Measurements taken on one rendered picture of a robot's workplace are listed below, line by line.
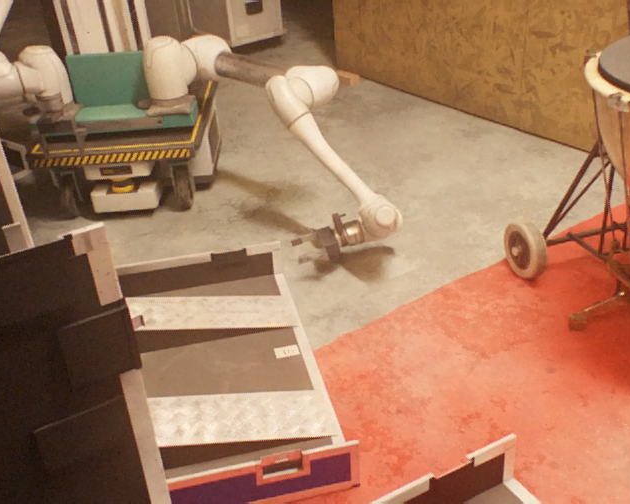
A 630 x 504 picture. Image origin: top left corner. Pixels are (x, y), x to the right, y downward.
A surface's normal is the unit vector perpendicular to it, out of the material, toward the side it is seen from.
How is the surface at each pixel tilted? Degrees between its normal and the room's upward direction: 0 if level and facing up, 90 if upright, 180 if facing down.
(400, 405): 0
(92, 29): 90
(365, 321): 0
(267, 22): 90
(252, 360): 1
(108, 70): 90
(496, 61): 90
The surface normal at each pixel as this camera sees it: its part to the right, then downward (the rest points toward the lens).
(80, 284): 0.48, 0.41
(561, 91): -0.83, 0.34
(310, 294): -0.08, -0.86
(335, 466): 0.22, 0.48
